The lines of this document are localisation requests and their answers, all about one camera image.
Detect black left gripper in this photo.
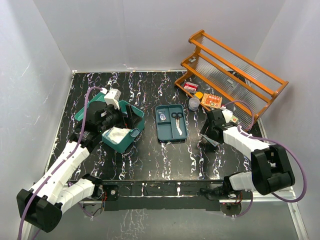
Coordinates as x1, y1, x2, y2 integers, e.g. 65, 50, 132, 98
98, 101, 142, 133

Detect red white medicine box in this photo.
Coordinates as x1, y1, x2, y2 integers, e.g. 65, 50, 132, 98
183, 82, 199, 94

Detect white gauze pack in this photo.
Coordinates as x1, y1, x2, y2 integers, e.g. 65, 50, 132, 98
102, 126, 131, 145

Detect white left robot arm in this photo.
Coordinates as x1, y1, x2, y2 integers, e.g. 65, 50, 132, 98
16, 100, 145, 233

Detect clear tape roll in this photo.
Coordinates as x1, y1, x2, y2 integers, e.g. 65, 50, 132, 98
157, 108, 169, 123

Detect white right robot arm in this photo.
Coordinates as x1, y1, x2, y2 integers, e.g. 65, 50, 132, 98
200, 109, 296, 199

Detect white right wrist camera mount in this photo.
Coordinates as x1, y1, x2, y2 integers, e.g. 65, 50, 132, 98
220, 106, 233, 123

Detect blue divided tray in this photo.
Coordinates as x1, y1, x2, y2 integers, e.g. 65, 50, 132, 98
155, 104, 188, 143

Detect black scissors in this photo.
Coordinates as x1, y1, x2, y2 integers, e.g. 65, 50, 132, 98
171, 112, 183, 136

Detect orange wooden shelf rack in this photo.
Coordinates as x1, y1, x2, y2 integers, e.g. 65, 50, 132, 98
174, 29, 288, 127

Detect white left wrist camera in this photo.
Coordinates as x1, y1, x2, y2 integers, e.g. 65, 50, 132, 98
104, 88, 121, 110

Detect teal medicine kit box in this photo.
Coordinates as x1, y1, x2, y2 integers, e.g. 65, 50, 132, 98
74, 88, 145, 154

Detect aluminium frame rail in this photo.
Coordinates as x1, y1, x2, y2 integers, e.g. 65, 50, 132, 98
22, 195, 309, 240

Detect clear measuring cup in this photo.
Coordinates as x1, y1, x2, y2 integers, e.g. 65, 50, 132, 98
188, 97, 201, 112

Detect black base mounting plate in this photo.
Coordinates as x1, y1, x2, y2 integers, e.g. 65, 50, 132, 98
103, 180, 226, 212

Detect small green white box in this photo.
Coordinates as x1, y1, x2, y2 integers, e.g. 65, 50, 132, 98
231, 115, 239, 124

